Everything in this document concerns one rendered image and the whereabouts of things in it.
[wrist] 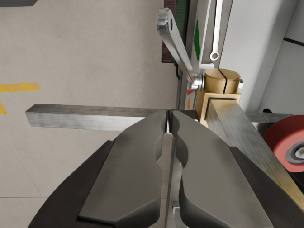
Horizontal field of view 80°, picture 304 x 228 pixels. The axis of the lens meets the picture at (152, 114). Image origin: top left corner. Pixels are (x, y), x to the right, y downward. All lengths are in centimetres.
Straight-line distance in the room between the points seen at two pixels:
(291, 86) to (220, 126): 32
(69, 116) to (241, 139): 25
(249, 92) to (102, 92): 94
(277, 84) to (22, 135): 171
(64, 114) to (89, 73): 95
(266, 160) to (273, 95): 39
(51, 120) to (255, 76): 49
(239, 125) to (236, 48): 33
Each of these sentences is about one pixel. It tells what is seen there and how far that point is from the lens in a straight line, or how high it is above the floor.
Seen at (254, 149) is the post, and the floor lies 97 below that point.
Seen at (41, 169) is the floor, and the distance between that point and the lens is 203.
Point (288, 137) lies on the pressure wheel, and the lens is 29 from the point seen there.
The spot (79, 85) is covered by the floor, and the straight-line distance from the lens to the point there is 132.
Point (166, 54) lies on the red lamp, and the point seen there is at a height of 70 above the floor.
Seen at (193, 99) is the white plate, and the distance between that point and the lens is 35.
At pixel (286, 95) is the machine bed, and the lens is 52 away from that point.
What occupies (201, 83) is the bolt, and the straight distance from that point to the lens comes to 27.
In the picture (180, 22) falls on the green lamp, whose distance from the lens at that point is 40.
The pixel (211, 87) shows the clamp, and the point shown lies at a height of 87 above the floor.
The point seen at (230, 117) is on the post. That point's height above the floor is 92.
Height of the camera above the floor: 110
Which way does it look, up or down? 58 degrees down
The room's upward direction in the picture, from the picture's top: 173 degrees counter-clockwise
